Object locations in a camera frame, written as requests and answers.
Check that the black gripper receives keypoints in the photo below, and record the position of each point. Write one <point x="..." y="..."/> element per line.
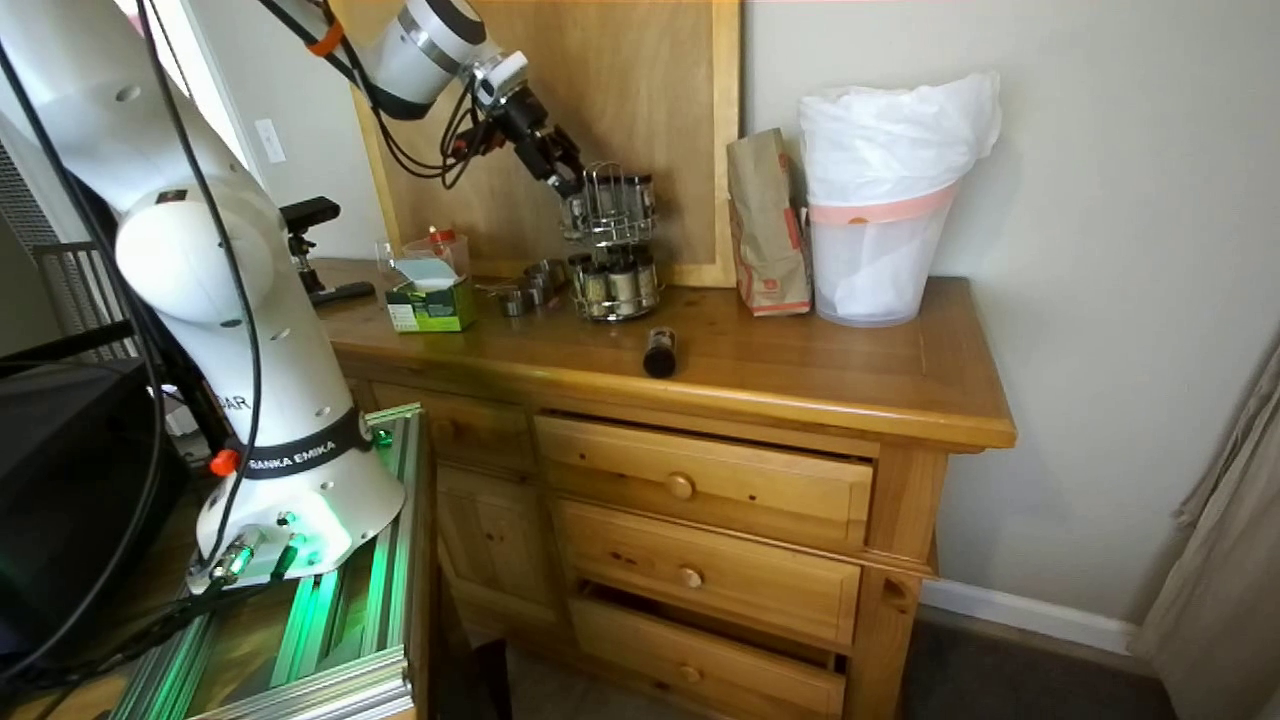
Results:
<point x="547" y="139"/>

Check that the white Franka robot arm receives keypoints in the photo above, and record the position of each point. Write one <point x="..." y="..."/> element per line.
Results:
<point x="203" y="253"/>

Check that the spice jar with black lid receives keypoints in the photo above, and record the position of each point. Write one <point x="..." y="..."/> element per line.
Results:
<point x="649" y="288"/>
<point x="623" y="299"/>
<point x="624" y="205"/>
<point x="588" y="295"/>
<point x="649" y="203"/>
<point x="663" y="354"/>

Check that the wooden backing board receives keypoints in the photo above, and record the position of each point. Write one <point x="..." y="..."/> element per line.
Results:
<point x="640" y="81"/>

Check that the large steel measuring cup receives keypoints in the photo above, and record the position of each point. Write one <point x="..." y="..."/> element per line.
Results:
<point x="514" y="307"/>

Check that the green tea box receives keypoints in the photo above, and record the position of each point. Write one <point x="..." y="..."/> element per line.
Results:
<point x="424" y="307"/>

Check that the brown paper bag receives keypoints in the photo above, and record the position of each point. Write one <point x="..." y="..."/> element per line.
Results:
<point x="769" y="225"/>

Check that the wooden dresser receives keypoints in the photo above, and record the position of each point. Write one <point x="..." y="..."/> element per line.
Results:
<point x="803" y="361"/>

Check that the white trash bin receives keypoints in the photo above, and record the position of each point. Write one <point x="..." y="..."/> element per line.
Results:
<point x="872" y="275"/>

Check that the wooden dresser drawer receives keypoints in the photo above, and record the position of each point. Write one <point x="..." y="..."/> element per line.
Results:
<point x="692" y="663"/>
<point x="721" y="476"/>
<point x="721" y="568"/>

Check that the black equipment box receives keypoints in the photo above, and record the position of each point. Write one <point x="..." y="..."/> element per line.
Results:
<point x="65" y="495"/>

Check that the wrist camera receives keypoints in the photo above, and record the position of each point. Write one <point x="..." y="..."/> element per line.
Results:
<point x="503" y="77"/>

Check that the black camera on stand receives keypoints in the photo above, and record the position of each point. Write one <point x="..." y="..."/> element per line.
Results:
<point x="309" y="212"/>

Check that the white light switch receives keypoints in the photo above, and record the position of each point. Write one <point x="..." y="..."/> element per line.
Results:
<point x="271" y="140"/>

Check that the aluminium base frame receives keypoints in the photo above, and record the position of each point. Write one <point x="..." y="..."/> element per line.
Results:
<point x="321" y="626"/>

